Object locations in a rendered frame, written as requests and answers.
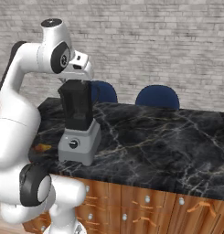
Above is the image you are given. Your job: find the wooden cupboard handle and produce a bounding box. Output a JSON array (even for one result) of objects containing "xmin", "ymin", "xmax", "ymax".
[
  {"xmin": 132, "ymin": 216, "xmax": 158, "ymax": 229},
  {"xmin": 187, "ymin": 200, "xmax": 219, "ymax": 218}
]

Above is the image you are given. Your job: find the black and grey blender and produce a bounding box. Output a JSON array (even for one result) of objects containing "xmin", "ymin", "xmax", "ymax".
[{"xmin": 57, "ymin": 80, "xmax": 102, "ymax": 167}]

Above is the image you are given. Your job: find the black blender knob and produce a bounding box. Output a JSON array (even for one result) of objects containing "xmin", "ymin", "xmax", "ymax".
[{"xmin": 69, "ymin": 138, "xmax": 80, "ymax": 150}]

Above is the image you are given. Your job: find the black blender lid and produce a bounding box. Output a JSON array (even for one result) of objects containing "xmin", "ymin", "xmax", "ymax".
[{"xmin": 58, "ymin": 80, "xmax": 93, "ymax": 93}]

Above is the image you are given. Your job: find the blue chair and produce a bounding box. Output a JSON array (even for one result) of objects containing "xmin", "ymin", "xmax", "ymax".
[
  {"xmin": 134, "ymin": 84, "xmax": 181, "ymax": 111},
  {"xmin": 90, "ymin": 80, "xmax": 119, "ymax": 104}
]

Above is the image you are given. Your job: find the orange pear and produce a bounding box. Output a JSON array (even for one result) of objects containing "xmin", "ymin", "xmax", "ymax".
[{"xmin": 33, "ymin": 143, "xmax": 53, "ymax": 154}]

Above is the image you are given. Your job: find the wooden cupboard door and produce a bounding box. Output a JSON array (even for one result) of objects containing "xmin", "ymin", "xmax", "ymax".
[
  {"xmin": 74, "ymin": 177, "xmax": 123, "ymax": 234},
  {"xmin": 166, "ymin": 193, "xmax": 224, "ymax": 234},
  {"xmin": 120, "ymin": 184, "xmax": 177, "ymax": 234}
]

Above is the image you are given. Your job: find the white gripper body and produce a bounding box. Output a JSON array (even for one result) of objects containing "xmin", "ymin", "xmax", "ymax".
[{"xmin": 59, "ymin": 61, "xmax": 95, "ymax": 82}]

